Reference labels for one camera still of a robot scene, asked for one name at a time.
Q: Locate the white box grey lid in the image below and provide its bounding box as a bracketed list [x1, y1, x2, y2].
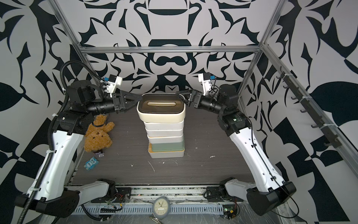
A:
[144, 120, 185, 131]

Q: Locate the cream box dark lid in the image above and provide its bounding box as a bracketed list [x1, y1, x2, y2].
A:
[137, 93, 186, 123]

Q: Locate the white box bamboo lid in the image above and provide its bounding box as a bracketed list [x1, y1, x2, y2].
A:
[148, 144, 185, 159]
[145, 128, 184, 138]
[147, 135, 184, 144]

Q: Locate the green tissue box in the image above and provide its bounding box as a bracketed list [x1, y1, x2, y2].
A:
[150, 141, 185, 152]

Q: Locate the white box bamboo lid front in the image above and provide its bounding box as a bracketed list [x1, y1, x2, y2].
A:
[148, 144, 185, 159]

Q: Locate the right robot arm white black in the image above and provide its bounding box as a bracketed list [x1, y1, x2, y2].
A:
[175, 85, 296, 216]

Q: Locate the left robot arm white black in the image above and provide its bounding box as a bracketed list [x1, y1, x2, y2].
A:
[15, 80, 142, 224]

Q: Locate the brown plush bunny toy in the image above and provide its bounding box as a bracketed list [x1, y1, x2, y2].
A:
[84, 115, 115, 153]

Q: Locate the small zebra striped toy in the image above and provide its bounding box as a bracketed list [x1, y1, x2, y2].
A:
[94, 150, 105, 157]

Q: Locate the blue owl toy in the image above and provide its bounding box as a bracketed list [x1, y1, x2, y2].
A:
[84, 157, 99, 170]

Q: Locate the round analog clock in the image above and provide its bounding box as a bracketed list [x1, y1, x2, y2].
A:
[153, 197, 171, 219]

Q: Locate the green circuit board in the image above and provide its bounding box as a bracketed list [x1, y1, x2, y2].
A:
[222, 204, 238, 220]

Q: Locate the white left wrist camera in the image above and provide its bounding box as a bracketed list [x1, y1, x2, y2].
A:
[102, 75, 123, 98]

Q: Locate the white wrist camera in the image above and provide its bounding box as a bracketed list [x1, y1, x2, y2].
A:
[198, 72, 215, 96]
[102, 75, 123, 98]

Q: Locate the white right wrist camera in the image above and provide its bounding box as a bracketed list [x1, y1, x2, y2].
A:
[198, 72, 215, 96]

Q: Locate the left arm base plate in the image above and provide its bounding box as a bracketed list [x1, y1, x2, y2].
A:
[111, 187, 132, 203]

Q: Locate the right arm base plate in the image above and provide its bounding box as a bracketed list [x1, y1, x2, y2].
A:
[203, 185, 244, 202]

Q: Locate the white slotted cable duct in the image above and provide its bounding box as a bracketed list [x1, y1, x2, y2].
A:
[85, 204, 224, 216]

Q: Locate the black wall hook rack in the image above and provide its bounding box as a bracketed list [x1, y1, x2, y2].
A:
[279, 71, 342, 148]

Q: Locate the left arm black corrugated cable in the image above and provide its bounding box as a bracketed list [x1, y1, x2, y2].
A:
[16, 60, 104, 224]

